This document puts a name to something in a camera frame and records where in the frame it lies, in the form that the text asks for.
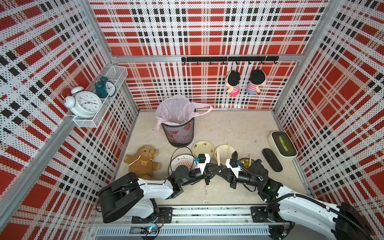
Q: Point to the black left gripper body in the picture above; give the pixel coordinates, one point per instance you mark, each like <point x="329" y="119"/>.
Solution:
<point x="195" y="176"/>

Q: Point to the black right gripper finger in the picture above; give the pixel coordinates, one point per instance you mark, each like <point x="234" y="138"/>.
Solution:
<point x="226" y="174"/>
<point x="233" y="184"/>

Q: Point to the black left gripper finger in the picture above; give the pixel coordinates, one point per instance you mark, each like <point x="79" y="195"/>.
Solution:
<point x="213" y="169"/>
<point x="207" y="180"/>

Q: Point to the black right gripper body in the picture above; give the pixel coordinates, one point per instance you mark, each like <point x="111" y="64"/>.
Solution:
<point x="243" y="178"/>

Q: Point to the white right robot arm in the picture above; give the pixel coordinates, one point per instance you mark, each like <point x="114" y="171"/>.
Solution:
<point x="336" y="222"/>

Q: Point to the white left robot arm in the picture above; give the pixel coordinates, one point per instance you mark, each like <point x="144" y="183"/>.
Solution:
<point x="136" y="197"/>

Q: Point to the yellow dark patterned plate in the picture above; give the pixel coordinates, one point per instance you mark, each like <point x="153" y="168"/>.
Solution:
<point x="244" y="161"/>

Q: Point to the white orange patterned plate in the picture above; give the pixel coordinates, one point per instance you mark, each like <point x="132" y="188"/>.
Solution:
<point x="185" y="160"/>

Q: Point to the cream plate with black pattern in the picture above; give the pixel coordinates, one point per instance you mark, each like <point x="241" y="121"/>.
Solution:
<point x="224" y="153"/>

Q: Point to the cream plate with flowers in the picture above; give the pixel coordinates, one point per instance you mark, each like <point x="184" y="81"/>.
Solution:
<point x="203" y="147"/>

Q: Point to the black remote control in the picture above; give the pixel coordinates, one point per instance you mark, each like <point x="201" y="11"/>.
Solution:
<point x="272" y="160"/>

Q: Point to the black mesh trash bin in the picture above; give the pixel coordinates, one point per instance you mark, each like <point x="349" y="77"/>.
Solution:
<point x="180" y="135"/>

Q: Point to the white box with green display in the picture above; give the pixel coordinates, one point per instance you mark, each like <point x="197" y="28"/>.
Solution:
<point x="282" y="146"/>

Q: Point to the brown teddy bear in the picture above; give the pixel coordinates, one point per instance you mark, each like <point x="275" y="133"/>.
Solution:
<point x="143" y="163"/>

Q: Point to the pink plastic bin liner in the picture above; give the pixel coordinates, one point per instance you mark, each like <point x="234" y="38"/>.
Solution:
<point x="178" y="110"/>

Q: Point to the green circuit board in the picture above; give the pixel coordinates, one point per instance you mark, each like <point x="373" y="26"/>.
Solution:
<point x="149" y="230"/>

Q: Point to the doll with pink dress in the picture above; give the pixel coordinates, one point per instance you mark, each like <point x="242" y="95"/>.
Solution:
<point x="232" y="83"/>

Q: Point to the doll with striped shirt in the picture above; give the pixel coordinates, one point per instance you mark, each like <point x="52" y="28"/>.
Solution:
<point x="257" y="80"/>

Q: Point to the teal alarm clock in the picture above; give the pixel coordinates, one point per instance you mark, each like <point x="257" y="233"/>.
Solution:
<point x="105" y="88"/>

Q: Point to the white alarm clock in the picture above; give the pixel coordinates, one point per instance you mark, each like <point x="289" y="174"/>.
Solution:
<point x="82" y="103"/>

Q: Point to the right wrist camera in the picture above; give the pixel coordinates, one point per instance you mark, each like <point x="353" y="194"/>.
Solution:
<point x="234" y="167"/>

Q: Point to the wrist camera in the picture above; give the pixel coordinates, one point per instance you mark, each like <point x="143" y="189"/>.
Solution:
<point x="202" y="160"/>
<point x="234" y="167"/>

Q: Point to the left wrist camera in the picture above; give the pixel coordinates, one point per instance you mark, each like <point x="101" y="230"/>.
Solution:
<point x="202" y="160"/>

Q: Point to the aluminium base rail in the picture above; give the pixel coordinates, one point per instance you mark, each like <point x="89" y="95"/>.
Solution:
<point x="197" y="221"/>

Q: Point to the black hook rail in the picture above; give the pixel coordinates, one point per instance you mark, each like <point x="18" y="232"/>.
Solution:
<point x="230" y="59"/>

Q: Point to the white wire wall shelf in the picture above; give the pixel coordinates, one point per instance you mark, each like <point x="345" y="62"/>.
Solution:
<point x="116" y="75"/>

